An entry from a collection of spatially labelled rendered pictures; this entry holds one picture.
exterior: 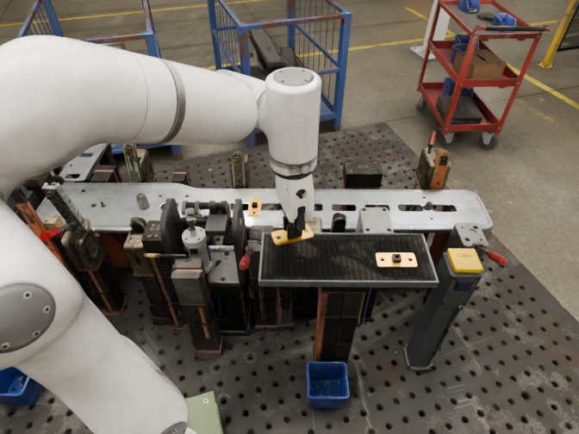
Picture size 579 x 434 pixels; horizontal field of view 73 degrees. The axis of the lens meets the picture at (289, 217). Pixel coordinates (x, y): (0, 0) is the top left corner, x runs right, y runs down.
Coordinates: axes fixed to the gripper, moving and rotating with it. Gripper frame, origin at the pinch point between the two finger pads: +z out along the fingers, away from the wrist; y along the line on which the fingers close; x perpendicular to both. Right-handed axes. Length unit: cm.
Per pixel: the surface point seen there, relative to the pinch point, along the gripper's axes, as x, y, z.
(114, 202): 42, 49, 24
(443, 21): -279, 327, 86
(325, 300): -5.7, -6.9, 19.3
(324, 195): -21.5, 32.9, 24.4
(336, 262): -8.2, -5.3, 8.5
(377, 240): -19.5, -2.4, 8.5
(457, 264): -32.4, -13.9, 8.6
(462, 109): -197, 172, 97
